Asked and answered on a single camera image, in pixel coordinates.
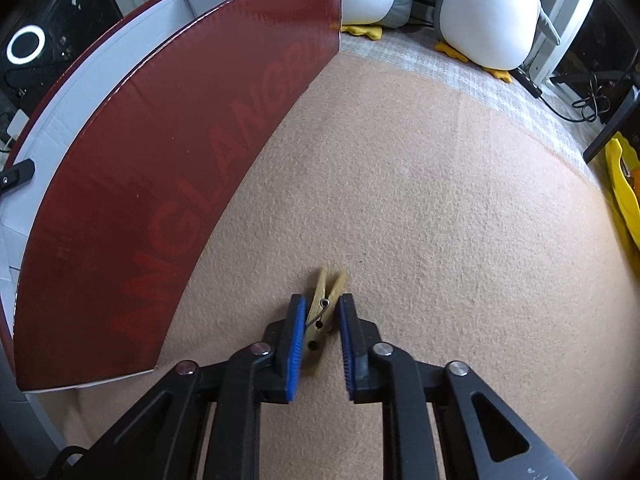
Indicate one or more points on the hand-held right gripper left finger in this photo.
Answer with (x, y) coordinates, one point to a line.
(295, 345)

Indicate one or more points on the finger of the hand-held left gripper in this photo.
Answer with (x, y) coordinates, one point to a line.
(17, 174)

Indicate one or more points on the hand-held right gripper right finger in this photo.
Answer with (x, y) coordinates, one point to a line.
(346, 345)

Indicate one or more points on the wooden clothespin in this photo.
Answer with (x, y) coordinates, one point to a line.
(317, 320)

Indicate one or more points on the red cardboard box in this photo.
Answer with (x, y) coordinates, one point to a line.
(150, 160)

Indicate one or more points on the white power adapter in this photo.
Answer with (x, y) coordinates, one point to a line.
(19, 126)

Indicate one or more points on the yellow plastic bowl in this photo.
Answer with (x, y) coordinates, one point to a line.
(620, 190)

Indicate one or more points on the small penguin plush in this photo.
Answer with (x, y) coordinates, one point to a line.
(490, 15)

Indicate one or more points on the white window frame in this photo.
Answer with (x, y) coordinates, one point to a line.
(565, 10)

